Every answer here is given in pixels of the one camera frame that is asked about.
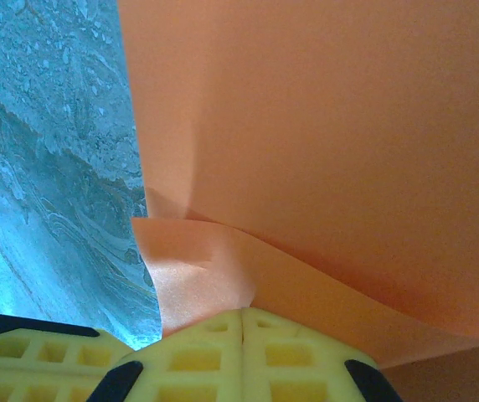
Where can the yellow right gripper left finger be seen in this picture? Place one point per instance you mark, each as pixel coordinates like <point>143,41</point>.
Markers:
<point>197,364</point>

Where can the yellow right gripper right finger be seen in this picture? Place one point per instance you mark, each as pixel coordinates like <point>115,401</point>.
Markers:
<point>298,368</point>

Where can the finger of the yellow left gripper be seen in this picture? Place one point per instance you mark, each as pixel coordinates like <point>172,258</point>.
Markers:
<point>34,364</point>

